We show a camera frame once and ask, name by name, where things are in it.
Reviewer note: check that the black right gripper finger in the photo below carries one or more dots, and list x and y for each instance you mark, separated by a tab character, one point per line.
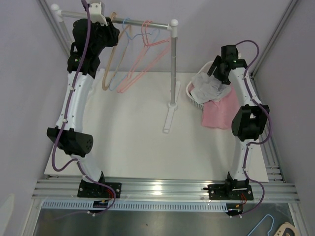
215	68
222	75

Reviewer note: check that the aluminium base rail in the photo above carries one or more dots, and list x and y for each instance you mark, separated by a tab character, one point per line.
139	189

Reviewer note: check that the white t-shirt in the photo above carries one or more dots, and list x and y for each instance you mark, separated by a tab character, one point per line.
208	88

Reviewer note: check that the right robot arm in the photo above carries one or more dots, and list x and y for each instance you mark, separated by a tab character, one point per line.
247	125

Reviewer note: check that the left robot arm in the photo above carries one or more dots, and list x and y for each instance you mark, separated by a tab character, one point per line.
71	145

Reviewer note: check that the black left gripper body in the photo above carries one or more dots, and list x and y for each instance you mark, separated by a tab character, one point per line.
106	37

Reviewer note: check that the blue hanger on floor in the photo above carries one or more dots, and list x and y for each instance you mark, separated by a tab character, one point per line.
264	226

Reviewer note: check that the wooden hanger on floor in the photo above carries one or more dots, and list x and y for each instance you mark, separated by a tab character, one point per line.
287	229

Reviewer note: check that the silver clothes rack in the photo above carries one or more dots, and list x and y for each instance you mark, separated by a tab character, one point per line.
165	31

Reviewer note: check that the white slotted cable duct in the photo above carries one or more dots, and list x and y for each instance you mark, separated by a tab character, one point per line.
135	206

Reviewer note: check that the light pink t-shirt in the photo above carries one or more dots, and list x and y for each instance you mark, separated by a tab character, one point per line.
220	114

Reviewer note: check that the white perforated plastic basket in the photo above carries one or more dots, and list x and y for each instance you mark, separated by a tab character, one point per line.
190	88

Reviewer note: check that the pink wire hanger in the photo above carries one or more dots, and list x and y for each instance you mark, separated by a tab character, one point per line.
130	79
146	61

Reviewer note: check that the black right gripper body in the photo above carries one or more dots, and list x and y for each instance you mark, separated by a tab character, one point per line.
222	62

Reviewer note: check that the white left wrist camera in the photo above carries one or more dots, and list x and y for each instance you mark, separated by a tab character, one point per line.
96	10

